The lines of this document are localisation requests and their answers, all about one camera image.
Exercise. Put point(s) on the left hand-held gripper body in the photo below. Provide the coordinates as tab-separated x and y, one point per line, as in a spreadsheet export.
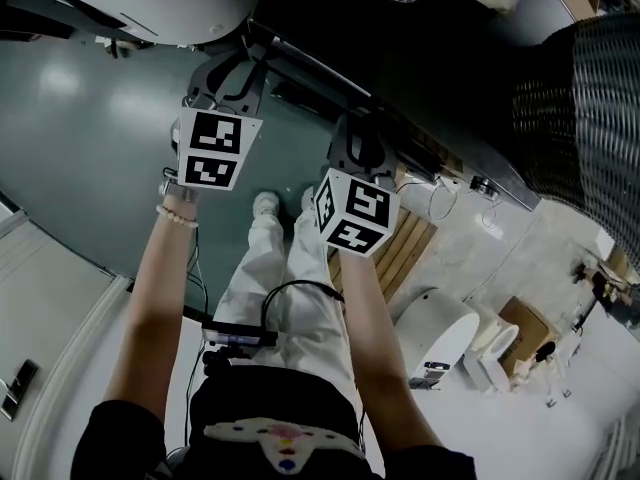
207	140

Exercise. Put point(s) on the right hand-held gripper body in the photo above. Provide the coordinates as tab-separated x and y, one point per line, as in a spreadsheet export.
357	203

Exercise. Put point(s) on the white washing machine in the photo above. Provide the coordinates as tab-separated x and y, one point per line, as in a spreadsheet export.
165	3

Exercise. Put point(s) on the person's left forearm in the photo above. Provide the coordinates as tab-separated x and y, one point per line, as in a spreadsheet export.
150	293

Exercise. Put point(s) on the person's right forearm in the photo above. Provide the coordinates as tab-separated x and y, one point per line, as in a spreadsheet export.
380	348

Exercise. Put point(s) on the person's white right shoe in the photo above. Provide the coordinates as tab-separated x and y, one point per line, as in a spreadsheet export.
307	199

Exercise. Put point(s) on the person's white shoe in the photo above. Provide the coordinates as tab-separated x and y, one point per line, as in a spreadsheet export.
307	199
265	204

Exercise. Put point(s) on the silver wrist watch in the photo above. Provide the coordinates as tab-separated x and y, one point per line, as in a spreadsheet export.
182	193

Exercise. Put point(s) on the wooden slat pallet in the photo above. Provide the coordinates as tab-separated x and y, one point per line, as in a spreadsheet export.
402	248

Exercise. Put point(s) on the person's white left shoe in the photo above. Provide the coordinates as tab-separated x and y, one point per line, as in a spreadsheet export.
265	204

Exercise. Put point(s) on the person's white trousers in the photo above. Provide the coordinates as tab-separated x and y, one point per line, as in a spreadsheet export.
300	288

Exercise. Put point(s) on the round metal fitting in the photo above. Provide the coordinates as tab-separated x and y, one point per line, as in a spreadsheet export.
484	186

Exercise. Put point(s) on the black table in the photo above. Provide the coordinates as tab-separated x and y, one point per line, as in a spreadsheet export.
400	53

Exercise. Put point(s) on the black chest-mounted device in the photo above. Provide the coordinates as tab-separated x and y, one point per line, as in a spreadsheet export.
240	337

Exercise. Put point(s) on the brown cardboard box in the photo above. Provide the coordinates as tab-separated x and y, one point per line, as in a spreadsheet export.
527	333

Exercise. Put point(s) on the person's black printed shirt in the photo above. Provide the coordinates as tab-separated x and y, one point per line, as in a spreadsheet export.
250	403

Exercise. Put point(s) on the white door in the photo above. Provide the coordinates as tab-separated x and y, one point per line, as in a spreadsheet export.
45	318

